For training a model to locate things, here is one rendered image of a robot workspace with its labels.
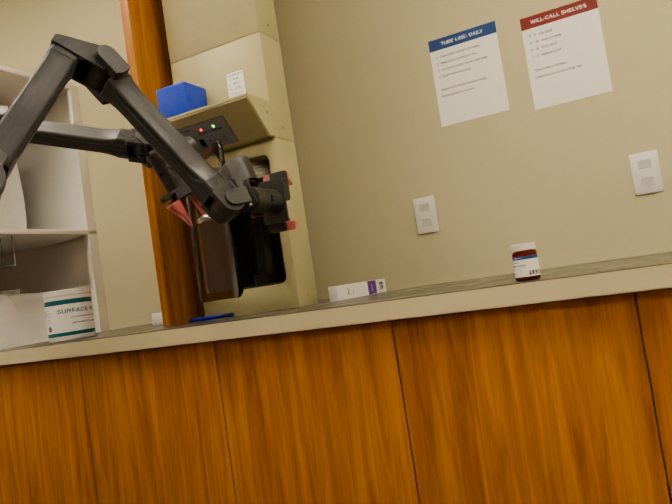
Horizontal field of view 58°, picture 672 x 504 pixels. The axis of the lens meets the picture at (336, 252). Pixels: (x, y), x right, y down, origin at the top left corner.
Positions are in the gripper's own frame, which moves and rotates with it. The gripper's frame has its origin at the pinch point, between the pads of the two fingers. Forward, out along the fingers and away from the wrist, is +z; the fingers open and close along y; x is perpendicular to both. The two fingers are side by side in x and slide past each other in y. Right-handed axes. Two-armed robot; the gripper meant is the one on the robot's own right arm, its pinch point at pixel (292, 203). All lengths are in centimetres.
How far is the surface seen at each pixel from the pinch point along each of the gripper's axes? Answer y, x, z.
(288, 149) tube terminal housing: 18.3, 8.7, 18.7
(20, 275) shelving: 4, 174, 55
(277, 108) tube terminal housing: 29.7, 8.7, 15.9
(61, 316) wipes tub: -19, 77, -8
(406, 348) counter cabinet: -36.3, -29.2, -15.4
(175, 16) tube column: 64, 36, 12
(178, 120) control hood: 29.6, 31.8, 1.2
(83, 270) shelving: 0, 134, 55
